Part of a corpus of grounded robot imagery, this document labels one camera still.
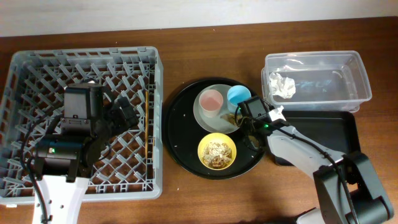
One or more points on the blue cup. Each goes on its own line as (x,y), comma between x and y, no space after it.
(235,95)

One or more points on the white napkin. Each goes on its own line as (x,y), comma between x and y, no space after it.
(281,86)

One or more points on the gold snack wrapper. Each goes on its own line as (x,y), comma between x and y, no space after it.
(230,118)

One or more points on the yellow bowl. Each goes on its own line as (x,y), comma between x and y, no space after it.
(217,137)

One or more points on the food scraps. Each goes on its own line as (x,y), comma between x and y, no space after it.
(217,155)

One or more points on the grey plate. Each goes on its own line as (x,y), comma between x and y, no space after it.
(216,124)

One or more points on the pink cup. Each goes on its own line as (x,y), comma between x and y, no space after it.
(211,102)

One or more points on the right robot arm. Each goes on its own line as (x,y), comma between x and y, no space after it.
(348,188)

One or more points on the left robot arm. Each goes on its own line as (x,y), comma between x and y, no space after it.
(61,167)

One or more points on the clear plastic bin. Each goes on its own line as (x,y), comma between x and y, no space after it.
(324,80)

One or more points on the round black tray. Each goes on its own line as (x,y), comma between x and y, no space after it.
(181,134)

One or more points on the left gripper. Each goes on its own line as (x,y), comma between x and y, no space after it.
(123,112)

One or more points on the grey dishwasher rack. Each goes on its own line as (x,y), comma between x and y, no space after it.
(35,84)

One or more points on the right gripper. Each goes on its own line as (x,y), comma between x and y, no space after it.
(252,142)

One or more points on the wooden chopstick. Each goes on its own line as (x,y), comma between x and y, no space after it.
(146,124)

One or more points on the black rectangular tray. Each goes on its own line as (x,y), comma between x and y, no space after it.
(335,130)

